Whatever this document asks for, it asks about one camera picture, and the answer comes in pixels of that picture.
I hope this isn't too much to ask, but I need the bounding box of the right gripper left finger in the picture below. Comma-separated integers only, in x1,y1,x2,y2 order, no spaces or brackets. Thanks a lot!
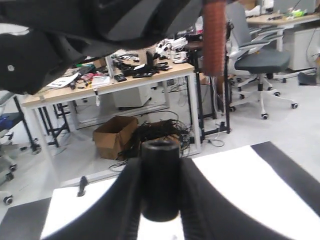
41,158,143,240

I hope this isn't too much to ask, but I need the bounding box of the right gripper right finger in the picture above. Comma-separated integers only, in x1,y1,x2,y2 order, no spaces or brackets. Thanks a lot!
179,158,320,240

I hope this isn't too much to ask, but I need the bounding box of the black cylindrical sleeve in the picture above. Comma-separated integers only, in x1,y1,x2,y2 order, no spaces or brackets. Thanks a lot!
140,139,181,223

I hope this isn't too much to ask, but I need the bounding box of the red threaded bolt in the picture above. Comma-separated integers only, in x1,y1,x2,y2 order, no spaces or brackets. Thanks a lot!
201,0,227,76

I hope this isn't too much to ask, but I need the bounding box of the brown cardboard box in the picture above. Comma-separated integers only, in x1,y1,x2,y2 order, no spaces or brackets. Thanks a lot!
92,115,140,161

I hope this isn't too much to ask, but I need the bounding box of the black table clamp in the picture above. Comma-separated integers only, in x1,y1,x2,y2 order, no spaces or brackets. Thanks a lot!
76,175,88,198

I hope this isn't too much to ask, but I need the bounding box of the white drawer cabinet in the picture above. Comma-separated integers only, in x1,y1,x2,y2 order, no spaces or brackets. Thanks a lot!
111,85,152,110

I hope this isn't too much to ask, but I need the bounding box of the black metal stand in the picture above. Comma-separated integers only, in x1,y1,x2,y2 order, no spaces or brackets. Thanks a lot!
185,21,233,141

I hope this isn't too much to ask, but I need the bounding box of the grey and white office chair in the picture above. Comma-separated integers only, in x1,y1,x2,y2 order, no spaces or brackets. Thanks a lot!
225,1,299,121

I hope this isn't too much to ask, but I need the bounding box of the light wooden desk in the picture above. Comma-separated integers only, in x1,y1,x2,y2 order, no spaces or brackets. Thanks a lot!
246,11,320,72

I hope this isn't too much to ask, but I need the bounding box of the black cable bundle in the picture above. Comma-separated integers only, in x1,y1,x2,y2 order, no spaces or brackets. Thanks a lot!
108,118,193,173

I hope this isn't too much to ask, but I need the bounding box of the wooden desk with white frame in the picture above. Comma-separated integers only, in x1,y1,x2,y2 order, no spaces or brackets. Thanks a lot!
21,56,202,161

